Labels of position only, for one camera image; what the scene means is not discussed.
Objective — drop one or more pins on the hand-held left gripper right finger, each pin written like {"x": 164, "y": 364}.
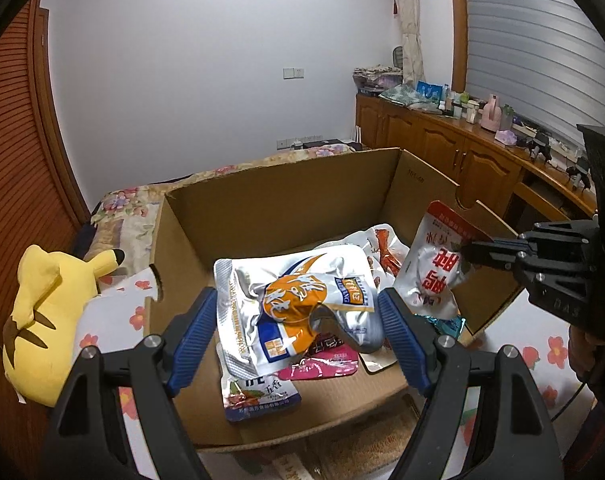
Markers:
{"x": 400, "y": 335}

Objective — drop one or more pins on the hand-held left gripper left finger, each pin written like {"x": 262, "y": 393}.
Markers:
{"x": 197, "y": 340}

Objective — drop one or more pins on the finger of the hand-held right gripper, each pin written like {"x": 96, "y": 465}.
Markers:
{"x": 557, "y": 232}
{"x": 497, "y": 255}

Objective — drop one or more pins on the white red snack packet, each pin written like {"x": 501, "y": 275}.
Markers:
{"x": 432, "y": 270}

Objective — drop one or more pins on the chicken feet snack packet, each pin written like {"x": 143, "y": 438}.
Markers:
{"x": 387, "y": 255}

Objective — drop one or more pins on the white blue snack packet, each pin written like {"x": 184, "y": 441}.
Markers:
{"x": 262, "y": 395}

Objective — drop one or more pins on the large silver orange snack packet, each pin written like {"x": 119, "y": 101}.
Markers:
{"x": 282, "y": 300}

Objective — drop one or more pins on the brown cardboard box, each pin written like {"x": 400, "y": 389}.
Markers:
{"x": 282, "y": 210}

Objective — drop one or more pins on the person's right hand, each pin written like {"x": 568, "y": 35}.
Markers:
{"x": 584, "y": 355}

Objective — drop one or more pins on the teal snack packet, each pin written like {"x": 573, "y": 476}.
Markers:
{"x": 445, "y": 325}

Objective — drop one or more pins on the small black figurine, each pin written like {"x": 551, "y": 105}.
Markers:
{"x": 538, "y": 146}
{"x": 578, "y": 172}

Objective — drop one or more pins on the pink snack packet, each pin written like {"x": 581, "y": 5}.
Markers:
{"x": 322, "y": 367}

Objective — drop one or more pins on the white red-flower bedsheet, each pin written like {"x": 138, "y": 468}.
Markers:
{"x": 117, "y": 310}

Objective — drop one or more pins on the purple small object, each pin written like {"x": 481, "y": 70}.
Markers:
{"x": 507, "y": 138}

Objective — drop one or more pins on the pink bottle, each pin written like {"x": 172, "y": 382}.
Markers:
{"x": 491, "y": 115}

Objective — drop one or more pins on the wooden cabinet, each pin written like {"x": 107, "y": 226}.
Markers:
{"x": 432, "y": 135}

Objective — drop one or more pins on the beige floral quilt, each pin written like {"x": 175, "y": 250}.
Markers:
{"x": 127, "y": 210}

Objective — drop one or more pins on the group of small bottles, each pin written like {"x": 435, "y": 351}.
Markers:
{"x": 462, "y": 107}

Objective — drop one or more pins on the tan paper packet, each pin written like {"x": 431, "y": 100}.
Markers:
{"x": 292, "y": 467}

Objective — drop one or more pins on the yellow plush toy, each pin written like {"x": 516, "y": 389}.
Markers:
{"x": 37, "y": 310}

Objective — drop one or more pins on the blue box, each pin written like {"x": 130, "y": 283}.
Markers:
{"x": 430, "y": 91}

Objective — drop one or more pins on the green patterned cloth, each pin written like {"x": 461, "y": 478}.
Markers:
{"x": 400, "y": 96}

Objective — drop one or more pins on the grey window blind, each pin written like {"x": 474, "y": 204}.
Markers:
{"x": 522, "y": 35}

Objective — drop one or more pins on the stack of folded cloths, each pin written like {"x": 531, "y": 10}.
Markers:
{"x": 377, "y": 77}

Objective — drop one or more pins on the dark hand fan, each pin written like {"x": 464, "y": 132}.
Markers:
{"x": 398, "y": 56}

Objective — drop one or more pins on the beige patterned curtain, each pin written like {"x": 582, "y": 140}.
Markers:
{"x": 410, "y": 50}

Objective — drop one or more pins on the wooden slatted door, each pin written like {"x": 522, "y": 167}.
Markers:
{"x": 17, "y": 160}

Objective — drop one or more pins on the wall outlet strip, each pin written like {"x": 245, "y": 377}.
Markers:
{"x": 300, "y": 142}

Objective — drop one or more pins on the wooden window frame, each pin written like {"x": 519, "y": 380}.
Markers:
{"x": 458, "y": 30}

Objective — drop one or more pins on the white wall switch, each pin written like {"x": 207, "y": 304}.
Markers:
{"x": 293, "y": 73}

